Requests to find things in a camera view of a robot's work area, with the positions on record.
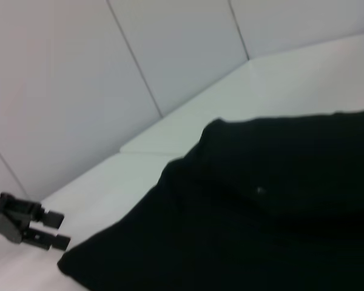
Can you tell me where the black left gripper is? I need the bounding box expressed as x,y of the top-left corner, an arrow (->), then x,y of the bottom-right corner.
0,191 -> 72,252

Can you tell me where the black t-shirt with FREE print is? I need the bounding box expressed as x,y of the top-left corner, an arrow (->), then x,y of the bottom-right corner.
56,110 -> 364,291

